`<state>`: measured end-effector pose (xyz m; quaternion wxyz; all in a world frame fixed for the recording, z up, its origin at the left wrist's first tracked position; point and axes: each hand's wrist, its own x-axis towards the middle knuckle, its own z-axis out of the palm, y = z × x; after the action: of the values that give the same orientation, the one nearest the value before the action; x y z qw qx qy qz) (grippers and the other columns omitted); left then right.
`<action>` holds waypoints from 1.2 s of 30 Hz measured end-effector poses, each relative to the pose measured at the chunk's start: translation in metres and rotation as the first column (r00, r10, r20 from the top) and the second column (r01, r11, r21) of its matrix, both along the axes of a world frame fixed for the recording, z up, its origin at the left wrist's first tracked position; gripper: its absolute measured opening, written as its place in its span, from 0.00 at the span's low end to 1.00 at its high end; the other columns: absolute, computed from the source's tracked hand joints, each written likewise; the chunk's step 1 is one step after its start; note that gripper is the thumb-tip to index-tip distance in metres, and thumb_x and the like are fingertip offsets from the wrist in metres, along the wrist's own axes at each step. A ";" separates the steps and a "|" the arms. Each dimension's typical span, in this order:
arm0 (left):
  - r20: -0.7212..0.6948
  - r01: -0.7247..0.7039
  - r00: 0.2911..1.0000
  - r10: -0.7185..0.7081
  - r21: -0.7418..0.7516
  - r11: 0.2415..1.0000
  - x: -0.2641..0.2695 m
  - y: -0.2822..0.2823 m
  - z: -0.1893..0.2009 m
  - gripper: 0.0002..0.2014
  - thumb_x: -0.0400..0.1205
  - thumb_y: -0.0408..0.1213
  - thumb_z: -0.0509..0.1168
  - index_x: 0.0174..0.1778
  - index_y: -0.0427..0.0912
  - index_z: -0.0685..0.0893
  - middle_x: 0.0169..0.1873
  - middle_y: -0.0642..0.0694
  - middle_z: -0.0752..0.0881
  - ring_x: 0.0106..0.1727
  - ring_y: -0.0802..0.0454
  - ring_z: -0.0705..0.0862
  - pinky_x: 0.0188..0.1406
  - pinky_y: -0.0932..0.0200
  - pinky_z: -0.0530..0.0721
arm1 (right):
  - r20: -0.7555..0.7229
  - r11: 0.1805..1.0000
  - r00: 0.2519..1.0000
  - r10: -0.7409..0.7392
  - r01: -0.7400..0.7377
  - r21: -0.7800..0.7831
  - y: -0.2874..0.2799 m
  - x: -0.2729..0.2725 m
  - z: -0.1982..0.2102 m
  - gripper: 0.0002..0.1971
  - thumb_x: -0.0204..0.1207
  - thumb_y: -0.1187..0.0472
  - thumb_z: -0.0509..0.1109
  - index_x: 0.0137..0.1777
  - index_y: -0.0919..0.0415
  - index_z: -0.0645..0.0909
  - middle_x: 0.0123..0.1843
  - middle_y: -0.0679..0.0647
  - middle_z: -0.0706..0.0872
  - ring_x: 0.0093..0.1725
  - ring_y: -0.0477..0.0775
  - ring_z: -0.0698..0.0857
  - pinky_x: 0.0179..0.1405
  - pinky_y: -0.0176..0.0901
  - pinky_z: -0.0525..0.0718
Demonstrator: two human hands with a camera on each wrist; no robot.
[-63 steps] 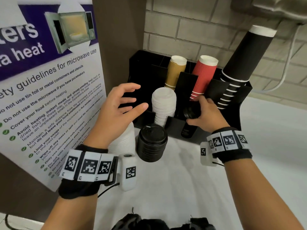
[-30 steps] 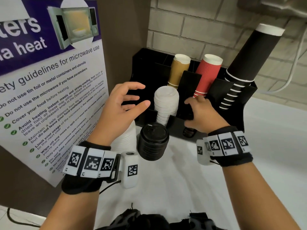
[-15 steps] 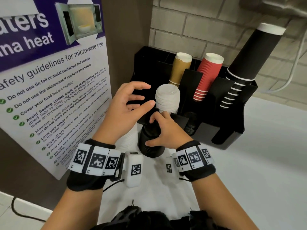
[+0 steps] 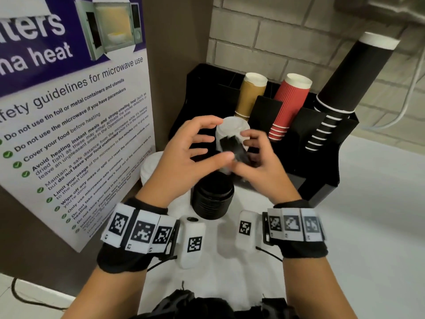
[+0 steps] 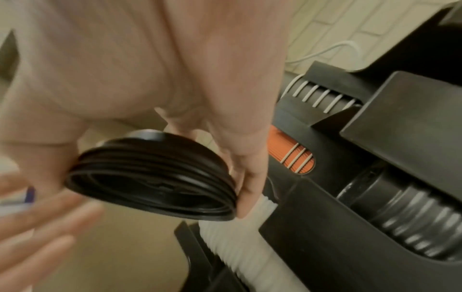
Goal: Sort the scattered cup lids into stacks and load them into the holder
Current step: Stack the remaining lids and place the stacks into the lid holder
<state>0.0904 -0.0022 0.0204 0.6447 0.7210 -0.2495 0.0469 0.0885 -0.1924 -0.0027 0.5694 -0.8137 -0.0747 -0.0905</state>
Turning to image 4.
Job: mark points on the black cup holder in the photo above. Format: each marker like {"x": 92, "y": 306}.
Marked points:
{"x": 199, "y": 96}

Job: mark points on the stack of black paper cups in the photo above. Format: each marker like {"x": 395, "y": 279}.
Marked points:
{"x": 355, "y": 76}

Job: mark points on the person's left forearm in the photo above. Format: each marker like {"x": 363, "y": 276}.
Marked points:
{"x": 103, "y": 295}

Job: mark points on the black left wrist marker band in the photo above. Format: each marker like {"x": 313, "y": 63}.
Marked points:
{"x": 113, "y": 260}

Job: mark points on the black wrist marker band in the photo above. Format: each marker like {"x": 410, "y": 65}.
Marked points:
{"x": 113, "y": 260}
{"x": 305, "y": 250}

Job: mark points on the person's right hand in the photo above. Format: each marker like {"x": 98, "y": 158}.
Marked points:
{"x": 269, "y": 179}

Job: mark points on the grey wall-mounted appliance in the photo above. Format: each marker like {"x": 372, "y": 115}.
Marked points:
{"x": 382, "y": 6}

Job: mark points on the person's left hand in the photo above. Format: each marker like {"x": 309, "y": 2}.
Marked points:
{"x": 172, "y": 176}

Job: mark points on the stack of gold paper cups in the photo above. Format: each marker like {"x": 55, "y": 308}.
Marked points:
{"x": 249, "y": 96}

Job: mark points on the stack of red paper cups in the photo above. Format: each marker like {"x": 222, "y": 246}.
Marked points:
{"x": 289, "y": 102}

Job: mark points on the black chest harness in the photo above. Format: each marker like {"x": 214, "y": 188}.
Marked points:
{"x": 186, "y": 310}

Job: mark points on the microwave safety poster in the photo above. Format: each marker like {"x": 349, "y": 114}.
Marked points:
{"x": 66, "y": 129}

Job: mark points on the black right wrist marker band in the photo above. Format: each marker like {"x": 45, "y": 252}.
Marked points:
{"x": 305, "y": 250}

